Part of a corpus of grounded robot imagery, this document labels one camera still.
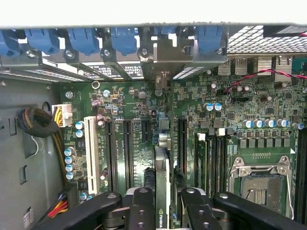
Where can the CPU socket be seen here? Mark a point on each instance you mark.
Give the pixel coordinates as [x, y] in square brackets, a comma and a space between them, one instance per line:
[261, 191]

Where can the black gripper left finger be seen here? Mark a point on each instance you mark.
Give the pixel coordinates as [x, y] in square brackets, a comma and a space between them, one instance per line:
[141, 210]

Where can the white power connector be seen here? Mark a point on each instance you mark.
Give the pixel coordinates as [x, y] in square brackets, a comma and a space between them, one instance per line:
[62, 115]

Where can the short black expansion slot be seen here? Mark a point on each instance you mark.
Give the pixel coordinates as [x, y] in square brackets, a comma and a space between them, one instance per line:
[145, 130]

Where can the black RAM slot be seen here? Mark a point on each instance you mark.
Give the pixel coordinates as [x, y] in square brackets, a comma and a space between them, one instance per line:
[299, 177]
[224, 163]
[305, 177]
[217, 163]
[210, 163]

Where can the silver power supply unit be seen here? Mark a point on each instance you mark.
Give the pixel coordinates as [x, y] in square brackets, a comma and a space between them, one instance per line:
[14, 167]

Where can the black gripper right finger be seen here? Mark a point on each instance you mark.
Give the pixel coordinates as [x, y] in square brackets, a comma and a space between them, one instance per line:
[199, 213]

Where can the metal locking lever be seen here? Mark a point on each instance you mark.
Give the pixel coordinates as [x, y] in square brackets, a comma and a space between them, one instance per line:
[289, 196]

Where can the white expansion slot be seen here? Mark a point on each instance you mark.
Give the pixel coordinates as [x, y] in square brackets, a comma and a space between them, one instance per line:
[92, 153]

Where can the dark grey open PC case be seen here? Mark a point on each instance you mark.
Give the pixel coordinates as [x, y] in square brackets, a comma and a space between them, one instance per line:
[208, 58]

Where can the blue card retention clip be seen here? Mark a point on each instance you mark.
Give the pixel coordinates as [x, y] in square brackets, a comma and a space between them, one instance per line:
[208, 39]
[168, 30]
[7, 43]
[82, 40]
[124, 40]
[42, 40]

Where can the teal rear port connector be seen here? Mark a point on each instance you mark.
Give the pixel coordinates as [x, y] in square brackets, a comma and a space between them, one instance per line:
[299, 65]

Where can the silver USB port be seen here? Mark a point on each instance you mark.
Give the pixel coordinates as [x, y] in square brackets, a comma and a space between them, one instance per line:
[240, 66]
[224, 67]

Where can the green motherboard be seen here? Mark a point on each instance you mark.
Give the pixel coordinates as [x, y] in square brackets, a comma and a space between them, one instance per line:
[134, 100]

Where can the black case fan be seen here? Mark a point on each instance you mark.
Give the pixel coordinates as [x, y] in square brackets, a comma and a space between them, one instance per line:
[283, 31]

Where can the metal socket cover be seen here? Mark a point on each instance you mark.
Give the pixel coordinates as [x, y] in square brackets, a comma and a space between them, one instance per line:
[261, 169]

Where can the silver rear port housing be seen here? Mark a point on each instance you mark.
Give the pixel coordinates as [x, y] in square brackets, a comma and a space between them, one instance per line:
[265, 64]
[283, 65]

